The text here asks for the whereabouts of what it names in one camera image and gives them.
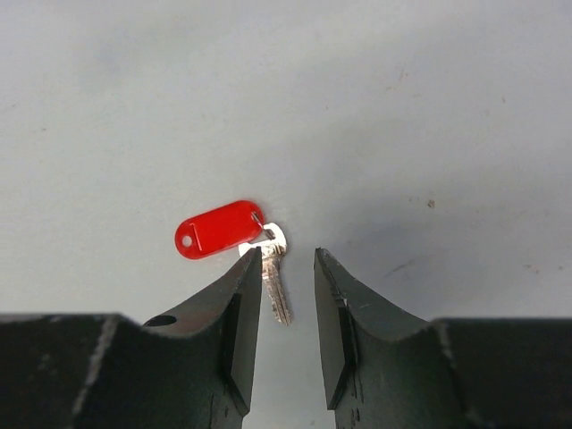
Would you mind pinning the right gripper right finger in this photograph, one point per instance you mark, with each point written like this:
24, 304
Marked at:
382, 366

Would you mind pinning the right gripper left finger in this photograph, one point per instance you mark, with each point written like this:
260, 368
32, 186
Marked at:
203, 362

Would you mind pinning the red tag key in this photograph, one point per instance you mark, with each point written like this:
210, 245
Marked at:
241, 225

